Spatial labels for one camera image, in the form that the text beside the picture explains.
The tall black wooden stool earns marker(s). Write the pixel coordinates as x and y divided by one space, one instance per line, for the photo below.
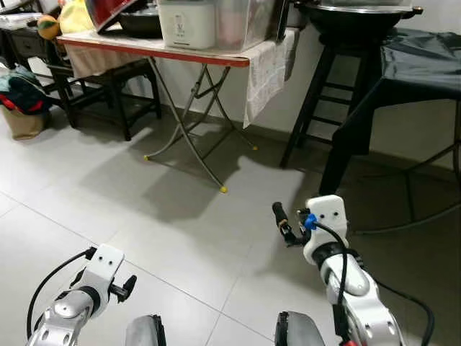
320 94

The white patterned table cloth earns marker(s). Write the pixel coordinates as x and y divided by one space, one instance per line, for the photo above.
270 79

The red-edged folding table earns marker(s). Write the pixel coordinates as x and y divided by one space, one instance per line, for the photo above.
180 55

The clear plastic bin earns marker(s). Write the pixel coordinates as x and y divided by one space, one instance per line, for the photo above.
248 25

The brown box of clothes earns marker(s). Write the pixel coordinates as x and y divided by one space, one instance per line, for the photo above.
25 119

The black tablecloth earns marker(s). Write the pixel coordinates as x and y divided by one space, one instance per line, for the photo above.
410 65

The white rice cooker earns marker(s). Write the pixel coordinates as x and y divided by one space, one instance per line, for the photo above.
187 25

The black wok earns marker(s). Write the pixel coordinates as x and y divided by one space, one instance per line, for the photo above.
356 18

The dark wooden chair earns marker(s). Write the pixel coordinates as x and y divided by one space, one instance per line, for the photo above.
108 76

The black pan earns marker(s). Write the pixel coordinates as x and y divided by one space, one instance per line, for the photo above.
140 25

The dark wooden cabinet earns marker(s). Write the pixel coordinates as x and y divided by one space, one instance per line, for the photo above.
21 47

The red-lidded container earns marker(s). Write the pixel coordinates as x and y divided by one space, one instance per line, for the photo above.
108 9

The orange fruit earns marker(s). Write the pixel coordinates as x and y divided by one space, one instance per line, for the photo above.
48 27

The yellow bag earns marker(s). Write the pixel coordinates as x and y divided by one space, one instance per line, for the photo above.
75 16

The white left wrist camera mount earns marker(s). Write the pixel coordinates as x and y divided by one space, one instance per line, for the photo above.
104 263

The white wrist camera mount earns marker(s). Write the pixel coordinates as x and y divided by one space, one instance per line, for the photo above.
104 263
328 216

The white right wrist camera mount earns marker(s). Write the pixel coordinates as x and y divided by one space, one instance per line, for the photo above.
328 216

